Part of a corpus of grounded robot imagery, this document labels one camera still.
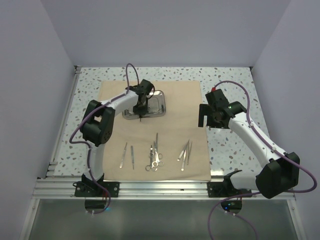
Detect fine steel tweezers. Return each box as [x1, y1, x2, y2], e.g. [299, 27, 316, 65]
[187, 141, 193, 165]

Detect stainless steel instrument tray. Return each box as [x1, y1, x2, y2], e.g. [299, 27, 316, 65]
[122, 90, 166, 120]

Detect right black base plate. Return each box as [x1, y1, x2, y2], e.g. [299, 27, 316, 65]
[206, 181, 252, 198]

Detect beige surgical drape cloth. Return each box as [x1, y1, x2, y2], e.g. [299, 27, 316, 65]
[103, 81, 211, 182]

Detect steel hemostat forceps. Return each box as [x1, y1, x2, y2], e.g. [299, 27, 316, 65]
[149, 133, 159, 159]

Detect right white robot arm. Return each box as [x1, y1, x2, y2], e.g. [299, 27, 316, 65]
[198, 88, 300, 199]

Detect steel scalpel handle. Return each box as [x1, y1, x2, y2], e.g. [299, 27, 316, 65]
[119, 142, 128, 169]
[130, 145, 135, 170]

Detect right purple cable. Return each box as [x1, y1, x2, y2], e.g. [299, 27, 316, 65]
[207, 80, 318, 240]

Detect small steel scissors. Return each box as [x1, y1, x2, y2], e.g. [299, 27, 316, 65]
[145, 145, 158, 172]

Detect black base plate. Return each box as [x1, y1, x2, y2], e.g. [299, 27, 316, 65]
[206, 181, 252, 198]
[72, 181, 120, 198]

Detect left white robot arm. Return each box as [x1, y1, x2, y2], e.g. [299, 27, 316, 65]
[79, 79, 155, 197]

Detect aluminium mounting rail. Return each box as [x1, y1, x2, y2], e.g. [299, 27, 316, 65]
[32, 176, 293, 200]

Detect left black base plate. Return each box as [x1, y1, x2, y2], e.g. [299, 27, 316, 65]
[72, 181, 120, 198]

